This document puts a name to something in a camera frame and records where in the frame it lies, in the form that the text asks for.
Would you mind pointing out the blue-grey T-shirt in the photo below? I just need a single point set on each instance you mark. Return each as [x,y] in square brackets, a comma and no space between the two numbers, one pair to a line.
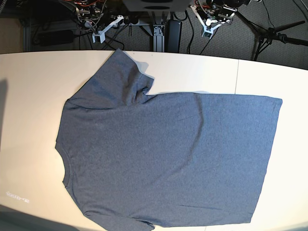
[134,161]

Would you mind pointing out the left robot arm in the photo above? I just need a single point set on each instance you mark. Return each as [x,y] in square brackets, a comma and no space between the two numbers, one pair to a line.
[218,11]

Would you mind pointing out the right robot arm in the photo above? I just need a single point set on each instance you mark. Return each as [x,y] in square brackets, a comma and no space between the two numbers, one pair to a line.
[88,13]

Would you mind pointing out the black power adapter brick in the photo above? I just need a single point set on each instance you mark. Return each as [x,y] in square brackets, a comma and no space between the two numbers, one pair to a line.
[174,28]

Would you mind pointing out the black box under table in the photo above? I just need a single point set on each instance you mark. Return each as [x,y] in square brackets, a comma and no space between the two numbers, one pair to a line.
[54,38]

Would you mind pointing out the black tripod stand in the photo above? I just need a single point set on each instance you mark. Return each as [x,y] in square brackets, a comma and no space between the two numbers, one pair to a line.
[266,36]

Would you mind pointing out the aluminium frame post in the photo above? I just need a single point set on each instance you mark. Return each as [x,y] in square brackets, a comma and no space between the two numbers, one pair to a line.
[158,38]

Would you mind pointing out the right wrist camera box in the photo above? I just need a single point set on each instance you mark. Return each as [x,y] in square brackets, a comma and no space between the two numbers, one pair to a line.
[100,37]

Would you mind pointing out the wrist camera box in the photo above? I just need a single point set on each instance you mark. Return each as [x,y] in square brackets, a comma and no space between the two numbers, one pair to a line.
[207,34]
[100,37]

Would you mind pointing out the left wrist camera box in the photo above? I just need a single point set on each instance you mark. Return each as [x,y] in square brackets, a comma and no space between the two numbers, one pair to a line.
[207,34]

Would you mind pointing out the grey base camera mount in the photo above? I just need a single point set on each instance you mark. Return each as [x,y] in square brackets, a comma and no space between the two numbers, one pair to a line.
[157,5]

